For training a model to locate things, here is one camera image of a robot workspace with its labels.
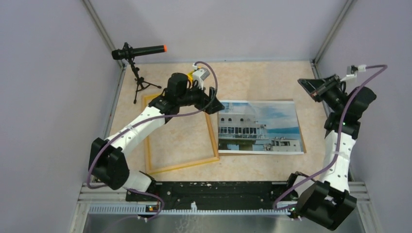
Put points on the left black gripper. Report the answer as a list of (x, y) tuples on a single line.
[(204, 100)]

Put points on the aluminium front rail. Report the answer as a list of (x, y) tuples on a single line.
[(106, 211)]

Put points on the wooden yellow picture frame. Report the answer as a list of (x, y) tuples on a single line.
[(182, 142)]

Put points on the black microphone on tripod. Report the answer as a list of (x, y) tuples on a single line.
[(128, 53)]

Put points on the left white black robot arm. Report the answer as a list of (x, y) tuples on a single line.
[(108, 161)]

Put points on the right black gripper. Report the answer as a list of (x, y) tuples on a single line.
[(310, 85)]

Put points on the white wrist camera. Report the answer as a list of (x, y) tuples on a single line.
[(201, 74), (352, 71)]

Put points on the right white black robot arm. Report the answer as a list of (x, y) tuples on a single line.
[(327, 201)]

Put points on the building and sky photo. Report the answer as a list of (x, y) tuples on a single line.
[(259, 127)]

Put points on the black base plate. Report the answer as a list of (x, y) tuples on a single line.
[(252, 195)]

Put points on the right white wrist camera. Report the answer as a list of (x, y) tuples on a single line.
[(352, 71)]

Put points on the yellow green toy block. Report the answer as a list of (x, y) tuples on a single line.
[(190, 76)]

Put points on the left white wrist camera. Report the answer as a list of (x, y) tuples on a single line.
[(201, 74)]

